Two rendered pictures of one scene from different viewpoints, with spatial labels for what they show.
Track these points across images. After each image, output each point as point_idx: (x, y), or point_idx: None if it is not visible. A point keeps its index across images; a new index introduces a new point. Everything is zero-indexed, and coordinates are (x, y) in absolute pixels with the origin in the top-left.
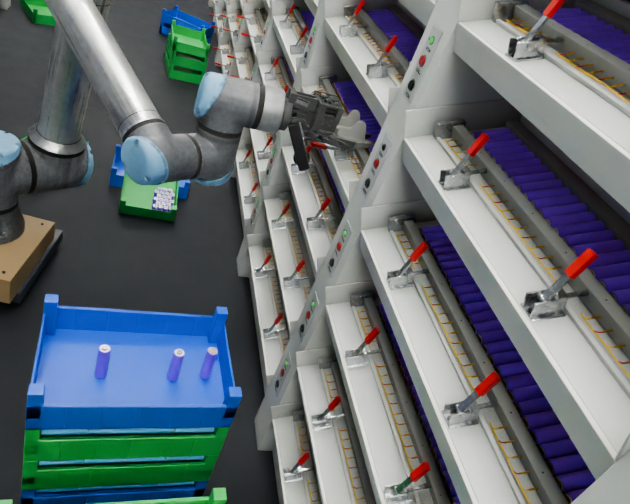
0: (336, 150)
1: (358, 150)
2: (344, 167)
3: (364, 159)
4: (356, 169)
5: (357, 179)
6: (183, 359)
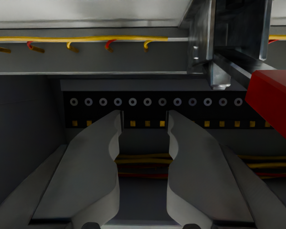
0: (218, 61)
1: (166, 72)
2: (110, 3)
3: (99, 73)
4: (92, 23)
5: (3, 20)
6: None
